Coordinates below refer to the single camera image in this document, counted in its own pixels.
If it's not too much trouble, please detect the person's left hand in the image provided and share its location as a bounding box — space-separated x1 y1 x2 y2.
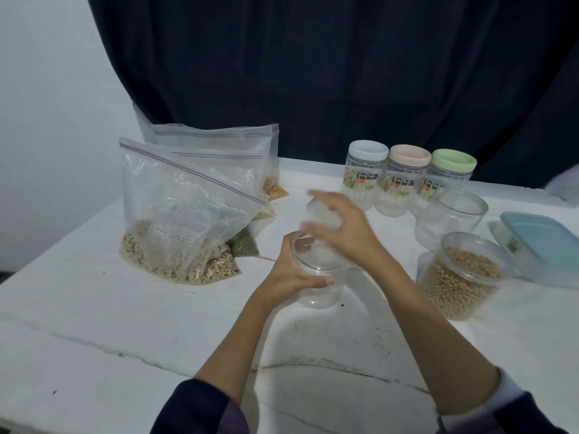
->
253 232 336 313

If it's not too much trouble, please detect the person's right hand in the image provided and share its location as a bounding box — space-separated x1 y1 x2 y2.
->
301 189 394 278

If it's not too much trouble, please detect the transparent jar blue lid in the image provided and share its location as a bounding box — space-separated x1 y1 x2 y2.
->
342 140 389 210

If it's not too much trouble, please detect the transparent jar pink lid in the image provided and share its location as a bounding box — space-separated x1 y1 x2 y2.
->
373 144 432 218

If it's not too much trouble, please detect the pile of yellow soybeans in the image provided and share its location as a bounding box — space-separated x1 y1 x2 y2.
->
419 248 503 322

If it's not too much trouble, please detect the transparent jar green lid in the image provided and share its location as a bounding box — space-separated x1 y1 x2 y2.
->
409 149 478 216

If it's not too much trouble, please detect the zip bag of grains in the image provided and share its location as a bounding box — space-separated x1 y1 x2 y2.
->
119 136 269 286

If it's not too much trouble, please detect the clear zip bag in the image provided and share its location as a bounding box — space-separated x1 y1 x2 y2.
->
134 104 280 190

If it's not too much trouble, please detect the person's left forearm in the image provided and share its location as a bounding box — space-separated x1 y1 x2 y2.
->
149 294 277 434

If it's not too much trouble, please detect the person's right forearm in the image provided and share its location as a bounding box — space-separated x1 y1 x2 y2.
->
366 257 566 434

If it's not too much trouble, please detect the dark navy curtain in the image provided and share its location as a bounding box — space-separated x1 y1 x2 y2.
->
86 0 579 189

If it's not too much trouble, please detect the teal lidded plastic container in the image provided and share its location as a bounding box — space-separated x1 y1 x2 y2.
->
493 211 579 288

